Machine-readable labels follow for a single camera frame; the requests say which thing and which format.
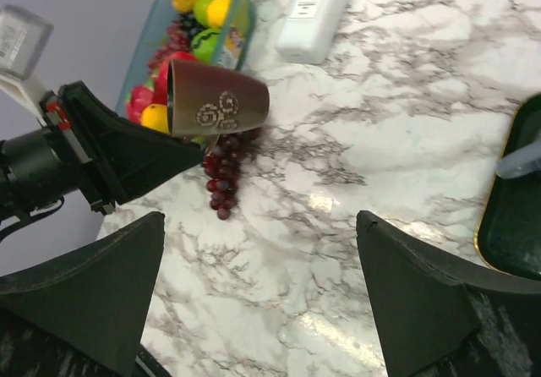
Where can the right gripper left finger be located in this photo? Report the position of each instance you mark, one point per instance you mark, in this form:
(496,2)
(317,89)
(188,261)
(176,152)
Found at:
(83,313)

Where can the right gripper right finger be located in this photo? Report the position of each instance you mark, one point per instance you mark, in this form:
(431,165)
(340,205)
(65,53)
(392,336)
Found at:
(437,314)

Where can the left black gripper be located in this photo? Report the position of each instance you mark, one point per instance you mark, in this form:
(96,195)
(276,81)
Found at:
(83,145)

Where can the brown mug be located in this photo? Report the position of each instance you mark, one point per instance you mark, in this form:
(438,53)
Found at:
(206,101)

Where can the orange fruit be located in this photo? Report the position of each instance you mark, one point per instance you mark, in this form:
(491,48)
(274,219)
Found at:
(155,117)

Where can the pink dragon fruit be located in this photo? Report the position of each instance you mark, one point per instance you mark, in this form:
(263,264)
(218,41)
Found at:
(140,97)

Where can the red apple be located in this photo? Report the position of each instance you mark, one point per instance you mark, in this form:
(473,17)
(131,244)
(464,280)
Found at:
(161,78)

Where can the dark red grape bunch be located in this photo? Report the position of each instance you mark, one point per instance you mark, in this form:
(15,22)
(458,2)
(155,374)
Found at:
(223,168)

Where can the dark green tray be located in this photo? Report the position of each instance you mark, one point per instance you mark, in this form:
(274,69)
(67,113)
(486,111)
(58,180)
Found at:
(507,237)

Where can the grapes in bin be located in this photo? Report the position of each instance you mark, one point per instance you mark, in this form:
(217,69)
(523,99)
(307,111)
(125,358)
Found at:
(177,38)

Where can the teal plastic fruit bin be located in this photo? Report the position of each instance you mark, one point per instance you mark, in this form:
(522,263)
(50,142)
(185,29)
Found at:
(213,31)

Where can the yellow mango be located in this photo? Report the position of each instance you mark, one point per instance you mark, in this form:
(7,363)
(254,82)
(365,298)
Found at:
(217,12)

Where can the green apple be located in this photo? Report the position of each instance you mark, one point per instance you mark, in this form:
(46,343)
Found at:
(200,11)

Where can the white rectangular device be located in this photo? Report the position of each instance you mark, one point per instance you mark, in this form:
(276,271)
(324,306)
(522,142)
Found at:
(308,30)

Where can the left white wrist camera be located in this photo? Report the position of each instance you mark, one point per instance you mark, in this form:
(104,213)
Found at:
(24,36)

